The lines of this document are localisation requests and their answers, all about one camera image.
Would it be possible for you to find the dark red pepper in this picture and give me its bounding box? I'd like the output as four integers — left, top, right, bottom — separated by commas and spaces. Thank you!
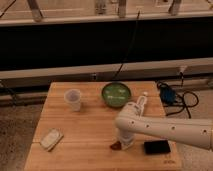
110, 141, 122, 150

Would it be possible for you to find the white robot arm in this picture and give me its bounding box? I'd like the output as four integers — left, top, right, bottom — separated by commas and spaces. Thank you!
115, 102, 213, 151

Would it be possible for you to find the black rectangular sponge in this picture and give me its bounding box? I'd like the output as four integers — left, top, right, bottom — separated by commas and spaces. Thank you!
144, 140, 171, 154

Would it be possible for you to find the white tube bottle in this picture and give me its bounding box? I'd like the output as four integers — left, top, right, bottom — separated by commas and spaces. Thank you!
136, 92, 148, 116

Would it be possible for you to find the green bowl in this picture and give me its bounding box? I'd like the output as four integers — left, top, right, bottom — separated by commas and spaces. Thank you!
101, 82, 131, 108

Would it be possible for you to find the black hanging cable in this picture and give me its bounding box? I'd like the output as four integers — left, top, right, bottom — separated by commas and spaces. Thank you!
110, 9, 142, 82

